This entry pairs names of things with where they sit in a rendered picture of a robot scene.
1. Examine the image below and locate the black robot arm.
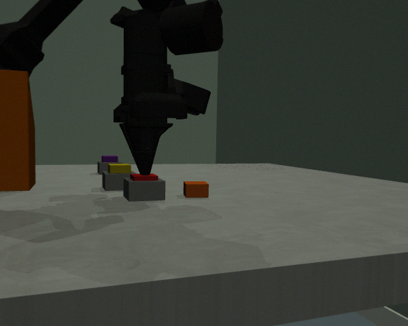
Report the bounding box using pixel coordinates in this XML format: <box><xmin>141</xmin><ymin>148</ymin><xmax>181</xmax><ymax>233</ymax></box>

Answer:
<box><xmin>0</xmin><ymin>0</ymin><xmax>223</xmax><ymax>115</ymax></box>

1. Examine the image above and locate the red button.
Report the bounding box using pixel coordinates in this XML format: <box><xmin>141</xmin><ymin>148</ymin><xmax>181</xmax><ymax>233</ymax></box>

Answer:
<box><xmin>124</xmin><ymin>174</ymin><xmax>165</xmax><ymax>202</ymax></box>

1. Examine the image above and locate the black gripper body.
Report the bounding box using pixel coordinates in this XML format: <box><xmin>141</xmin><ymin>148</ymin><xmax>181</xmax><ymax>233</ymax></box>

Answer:
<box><xmin>114</xmin><ymin>54</ymin><xmax>188</xmax><ymax>123</ymax></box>

